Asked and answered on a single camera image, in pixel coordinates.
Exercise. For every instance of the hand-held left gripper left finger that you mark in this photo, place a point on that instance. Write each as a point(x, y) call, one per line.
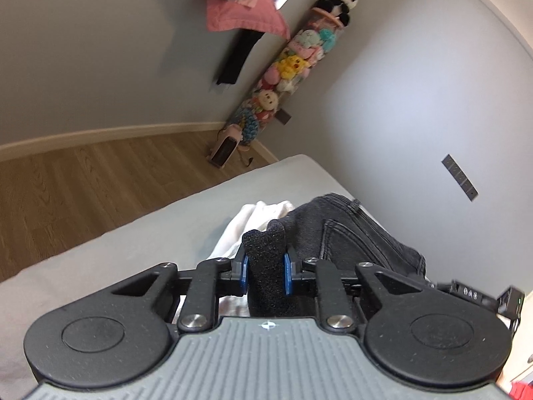
point(245, 273)

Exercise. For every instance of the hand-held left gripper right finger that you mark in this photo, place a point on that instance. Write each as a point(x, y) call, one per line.
point(287, 273)

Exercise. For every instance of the black textured cloth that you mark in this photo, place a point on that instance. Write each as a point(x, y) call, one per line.
point(266, 266)

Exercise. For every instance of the black jeans pants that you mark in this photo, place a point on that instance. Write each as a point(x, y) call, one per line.
point(354, 237)

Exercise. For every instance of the folded white clothes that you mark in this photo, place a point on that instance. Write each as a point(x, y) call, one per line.
point(245, 221)

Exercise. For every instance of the bed with grey sheet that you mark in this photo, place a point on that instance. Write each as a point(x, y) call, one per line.
point(145, 237)

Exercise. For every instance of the red cloth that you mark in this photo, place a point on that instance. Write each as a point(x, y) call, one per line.
point(522, 391)

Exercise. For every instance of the small pink heater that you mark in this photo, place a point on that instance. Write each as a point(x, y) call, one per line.
point(225, 148)

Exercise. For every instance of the clear tube of plush toys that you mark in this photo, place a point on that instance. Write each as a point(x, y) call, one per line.
point(287, 71)

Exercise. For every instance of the black hanging cloth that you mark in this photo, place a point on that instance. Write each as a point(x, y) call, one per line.
point(237, 56)

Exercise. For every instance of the pink hanging cloth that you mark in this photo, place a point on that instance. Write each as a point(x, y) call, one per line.
point(250, 14)

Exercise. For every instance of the panda plush toy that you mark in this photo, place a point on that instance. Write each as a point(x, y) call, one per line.
point(339, 0)

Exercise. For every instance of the grey wall switch strip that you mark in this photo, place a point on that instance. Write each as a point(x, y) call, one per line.
point(460, 178)

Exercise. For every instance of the wall outlet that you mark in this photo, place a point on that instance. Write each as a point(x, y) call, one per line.
point(283, 117)

